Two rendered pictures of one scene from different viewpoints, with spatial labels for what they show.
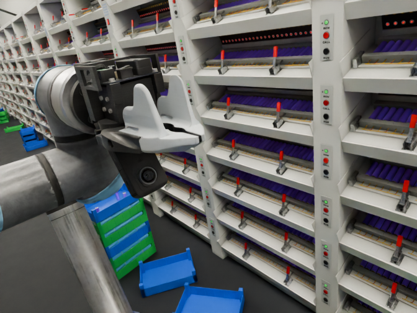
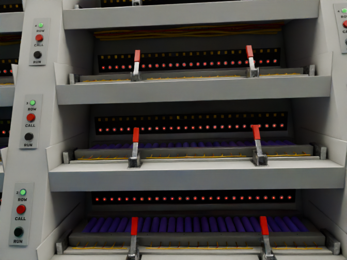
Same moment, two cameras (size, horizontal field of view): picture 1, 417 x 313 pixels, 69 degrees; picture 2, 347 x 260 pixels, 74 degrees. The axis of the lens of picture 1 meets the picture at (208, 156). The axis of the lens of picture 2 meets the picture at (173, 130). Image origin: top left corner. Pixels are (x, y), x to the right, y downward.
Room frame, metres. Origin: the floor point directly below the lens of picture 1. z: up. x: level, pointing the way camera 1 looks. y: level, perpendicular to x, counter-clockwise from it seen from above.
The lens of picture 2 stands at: (0.90, 0.22, 0.47)
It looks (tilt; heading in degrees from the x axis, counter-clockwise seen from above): 11 degrees up; 310
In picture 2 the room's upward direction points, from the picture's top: 1 degrees counter-clockwise
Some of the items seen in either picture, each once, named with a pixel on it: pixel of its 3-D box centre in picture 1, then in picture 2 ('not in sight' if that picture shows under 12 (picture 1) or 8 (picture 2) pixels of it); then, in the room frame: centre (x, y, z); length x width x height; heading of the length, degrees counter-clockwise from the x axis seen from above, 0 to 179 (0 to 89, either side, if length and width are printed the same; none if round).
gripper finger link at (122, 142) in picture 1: (127, 134); not in sight; (0.30, 0.08, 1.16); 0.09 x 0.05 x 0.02; 37
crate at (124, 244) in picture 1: (120, 233); not in sight; (1.56, 0.60, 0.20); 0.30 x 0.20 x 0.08; 135
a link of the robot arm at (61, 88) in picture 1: (94, 99); not in sight; (0.42, 0.14, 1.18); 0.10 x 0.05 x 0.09; 127
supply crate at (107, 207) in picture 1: (109, 199); not in sight; (1.56, 0.60, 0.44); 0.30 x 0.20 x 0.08; 135
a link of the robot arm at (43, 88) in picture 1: (72, 97); not in sight; (0.49, 0.20, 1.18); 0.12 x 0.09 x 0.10; 37
